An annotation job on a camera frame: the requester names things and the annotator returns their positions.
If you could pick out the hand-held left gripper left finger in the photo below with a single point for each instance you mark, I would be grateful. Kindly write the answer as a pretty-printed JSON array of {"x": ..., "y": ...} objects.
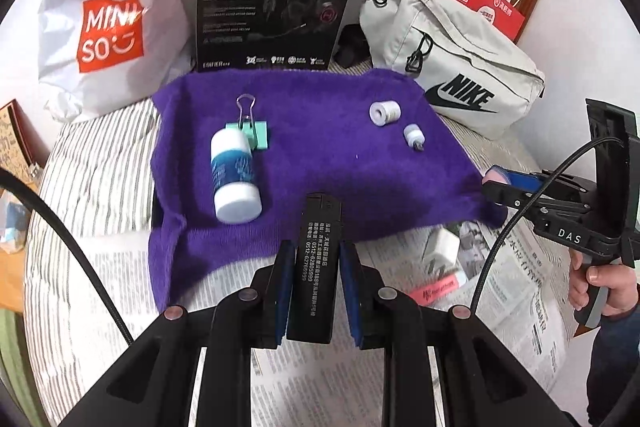
[{"x": 282, "y": 287}]

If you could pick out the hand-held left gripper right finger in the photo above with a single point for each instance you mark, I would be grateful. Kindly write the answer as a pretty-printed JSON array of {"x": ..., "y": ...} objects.
[{"x": 350, "y": 292}]

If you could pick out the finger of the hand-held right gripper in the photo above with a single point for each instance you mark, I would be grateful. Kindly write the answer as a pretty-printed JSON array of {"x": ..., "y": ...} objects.
[
  {"x": 522, "y": 179},
  {"x": 520, "y": 199}
]

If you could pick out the black lighter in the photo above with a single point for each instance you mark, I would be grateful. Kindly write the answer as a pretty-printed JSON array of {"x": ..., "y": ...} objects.
[{"x": 315, "y": 267}]

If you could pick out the small white usb light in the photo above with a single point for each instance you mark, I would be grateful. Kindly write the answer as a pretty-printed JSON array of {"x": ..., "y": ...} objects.
[{"x": 414, "y": 136}]

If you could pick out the white bottle blue label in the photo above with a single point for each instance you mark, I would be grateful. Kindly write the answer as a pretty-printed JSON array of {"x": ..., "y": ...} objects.
[{"x": 232, "y": 177}]

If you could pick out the white round plug adapter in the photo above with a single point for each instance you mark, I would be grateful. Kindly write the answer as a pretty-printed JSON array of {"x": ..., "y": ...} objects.
[{"x": 387, "y": 113}]

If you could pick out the green binder clip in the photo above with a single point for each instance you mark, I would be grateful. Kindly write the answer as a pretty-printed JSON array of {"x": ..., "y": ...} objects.
[{"x": 255, "y": 137}]

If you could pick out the person's right forearm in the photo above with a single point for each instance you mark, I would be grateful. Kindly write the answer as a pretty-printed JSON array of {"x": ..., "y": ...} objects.
[{"x": 615, "y": 367}]

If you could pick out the person's right hand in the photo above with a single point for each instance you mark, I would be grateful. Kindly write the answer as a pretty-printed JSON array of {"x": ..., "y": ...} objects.
[{"x": 615, "y": 287}]

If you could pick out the pink highlighter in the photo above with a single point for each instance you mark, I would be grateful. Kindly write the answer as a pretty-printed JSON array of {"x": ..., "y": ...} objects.
[{"x": 440, "y": 289}]

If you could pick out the white cube charger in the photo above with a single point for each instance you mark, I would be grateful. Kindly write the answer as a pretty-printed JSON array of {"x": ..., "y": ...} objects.
[{"x": 442, "y": 252}]

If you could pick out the newspaper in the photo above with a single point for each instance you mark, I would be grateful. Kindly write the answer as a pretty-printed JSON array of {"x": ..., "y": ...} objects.
[{"x": 525, "y": 297}]

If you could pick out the purple towel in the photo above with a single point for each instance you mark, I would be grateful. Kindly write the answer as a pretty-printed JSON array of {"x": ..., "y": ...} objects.
[{"x": 350, "y": 177}]

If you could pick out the grey waist bag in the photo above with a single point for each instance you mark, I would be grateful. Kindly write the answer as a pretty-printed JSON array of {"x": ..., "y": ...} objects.
[{"x": 475, "y": 52}]

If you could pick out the striped bed sheet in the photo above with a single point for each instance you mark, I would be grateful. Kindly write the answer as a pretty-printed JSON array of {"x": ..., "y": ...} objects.
[{"x": 100, "y": 207}]

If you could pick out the small white blue box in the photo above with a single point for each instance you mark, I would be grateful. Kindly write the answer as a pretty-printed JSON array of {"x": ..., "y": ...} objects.
[{"x": 12, "y": 222}]

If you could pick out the brown book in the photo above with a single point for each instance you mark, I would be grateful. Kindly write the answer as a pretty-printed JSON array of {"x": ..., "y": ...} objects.
[{"x": 15, "y": 132}]

